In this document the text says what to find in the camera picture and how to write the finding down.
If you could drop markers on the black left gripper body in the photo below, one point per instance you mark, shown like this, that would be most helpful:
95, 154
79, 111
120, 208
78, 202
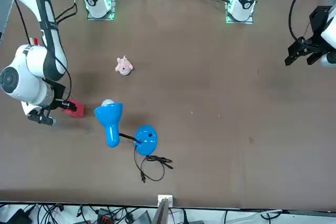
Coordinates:
320, 19

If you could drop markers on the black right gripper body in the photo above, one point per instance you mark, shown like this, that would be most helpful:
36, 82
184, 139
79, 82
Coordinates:
57, 93

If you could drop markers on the red rectangular block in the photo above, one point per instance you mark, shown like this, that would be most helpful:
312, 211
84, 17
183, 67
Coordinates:
78, 112

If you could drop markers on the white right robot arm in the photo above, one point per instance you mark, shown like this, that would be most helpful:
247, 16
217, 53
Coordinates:
29, 77

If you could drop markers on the blue desk lamp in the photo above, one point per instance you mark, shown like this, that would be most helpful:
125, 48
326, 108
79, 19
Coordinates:
109, 119

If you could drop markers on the pink plush toy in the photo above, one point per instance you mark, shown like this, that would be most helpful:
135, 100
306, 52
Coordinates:
123, 66

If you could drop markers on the black device with red ports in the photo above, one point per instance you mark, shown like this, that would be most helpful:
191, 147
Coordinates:
105, 217

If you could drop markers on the black power adapter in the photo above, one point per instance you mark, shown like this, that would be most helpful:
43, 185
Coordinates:
19, 216

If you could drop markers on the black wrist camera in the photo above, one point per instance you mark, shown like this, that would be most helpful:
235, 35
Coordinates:
42, 119

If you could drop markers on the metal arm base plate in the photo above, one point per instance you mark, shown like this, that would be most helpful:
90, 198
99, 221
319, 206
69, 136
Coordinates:
228, 11
111, 11

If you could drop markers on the white post bracket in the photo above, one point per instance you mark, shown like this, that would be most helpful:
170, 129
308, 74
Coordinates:
165, 197

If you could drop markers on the grey aluminium camera post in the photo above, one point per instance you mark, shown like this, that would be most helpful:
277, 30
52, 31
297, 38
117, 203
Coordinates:
160, 213

